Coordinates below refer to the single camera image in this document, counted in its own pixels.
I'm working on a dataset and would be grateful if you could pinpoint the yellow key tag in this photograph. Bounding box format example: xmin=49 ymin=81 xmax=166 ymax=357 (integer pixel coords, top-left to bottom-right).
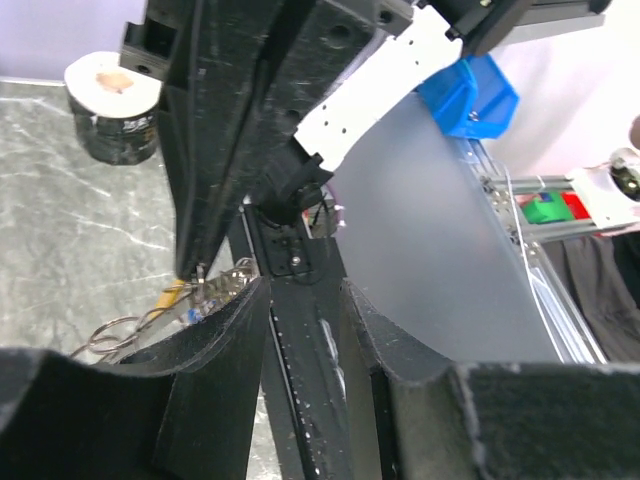
xmin=155 ymin=280 xmax=185 ymax=310

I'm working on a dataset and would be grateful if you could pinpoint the green plastic bin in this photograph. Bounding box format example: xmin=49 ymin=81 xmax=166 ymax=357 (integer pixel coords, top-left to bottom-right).
xmin=521 ymin=192 xmax=574 ymax=225

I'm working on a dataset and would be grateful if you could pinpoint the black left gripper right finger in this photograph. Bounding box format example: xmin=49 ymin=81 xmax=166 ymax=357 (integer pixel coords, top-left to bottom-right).
xmin=342 ymin=282 xmax=639 ymax=479

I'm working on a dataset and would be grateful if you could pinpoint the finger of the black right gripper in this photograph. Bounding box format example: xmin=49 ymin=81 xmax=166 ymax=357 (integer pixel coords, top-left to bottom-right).
xmin=199 ymin=1 xmax=380 ymax=267
xmin=120 ymin=1 xmax=316 ymax=280

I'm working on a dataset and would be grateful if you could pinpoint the red plastic bin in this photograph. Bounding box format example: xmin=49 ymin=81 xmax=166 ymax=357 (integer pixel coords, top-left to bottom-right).
xmin=561 ymin=192 xmax=591 ymax=220

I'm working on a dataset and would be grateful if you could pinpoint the black tape roll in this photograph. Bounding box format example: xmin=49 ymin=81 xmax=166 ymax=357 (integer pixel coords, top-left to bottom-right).
xmin=63 ymin=51 xmax=161 ymax=166

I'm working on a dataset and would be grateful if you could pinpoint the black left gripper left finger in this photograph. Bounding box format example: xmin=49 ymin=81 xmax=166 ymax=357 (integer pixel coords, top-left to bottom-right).
xmin=1 ymin=278 xmax=270 ymax=479

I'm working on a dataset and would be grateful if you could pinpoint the blue plastic bin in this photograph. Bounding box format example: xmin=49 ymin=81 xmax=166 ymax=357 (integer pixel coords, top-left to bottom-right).
xmin=416 ymin=54 xmax=520 ymax=140

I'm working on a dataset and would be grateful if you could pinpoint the aluminium rail frame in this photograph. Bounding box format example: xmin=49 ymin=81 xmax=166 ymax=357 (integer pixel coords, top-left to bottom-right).
xmin=451 ymin=139 xmax=639 ymax=364

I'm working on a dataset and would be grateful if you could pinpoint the blue key tag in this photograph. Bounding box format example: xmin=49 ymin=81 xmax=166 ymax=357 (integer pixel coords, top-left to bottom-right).
xmin=186 ymin=307 xmax=207 ymax=325

